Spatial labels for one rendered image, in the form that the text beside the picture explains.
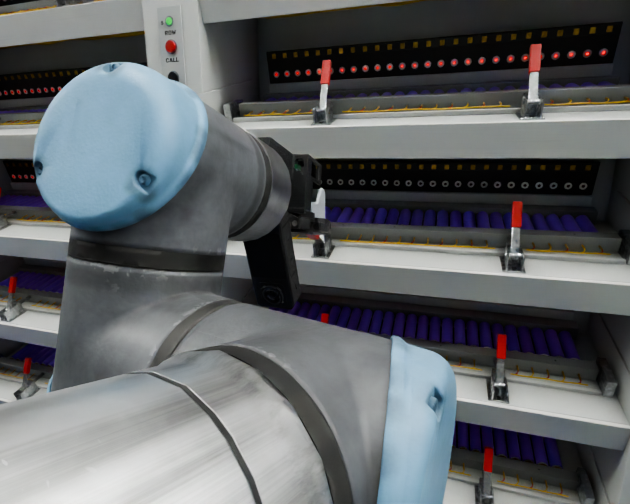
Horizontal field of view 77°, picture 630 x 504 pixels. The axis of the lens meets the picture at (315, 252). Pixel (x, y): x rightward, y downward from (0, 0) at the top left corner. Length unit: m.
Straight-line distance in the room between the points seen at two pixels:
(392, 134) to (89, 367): 0.45
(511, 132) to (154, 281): 0.45
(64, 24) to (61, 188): 0.62
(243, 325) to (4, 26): 0.82
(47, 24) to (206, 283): 0.69
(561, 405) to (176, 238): 0.58
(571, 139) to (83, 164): 0.51
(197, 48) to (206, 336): 0.53
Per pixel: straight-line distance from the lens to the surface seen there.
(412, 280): 0.58
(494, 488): 0.80
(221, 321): 0.19
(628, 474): 0.73
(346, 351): 0.16
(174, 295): 0.23
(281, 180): 0.32
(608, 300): 0.62
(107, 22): 0.79
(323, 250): 0.61
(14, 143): 0.93
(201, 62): 0.66
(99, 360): 0.23
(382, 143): 0.56
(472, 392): 0.66
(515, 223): 0.59
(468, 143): 0.56
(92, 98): 0.24
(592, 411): 0.69
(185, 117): 0.22
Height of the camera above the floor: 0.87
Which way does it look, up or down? 13 degrees down
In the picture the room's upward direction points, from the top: straight up
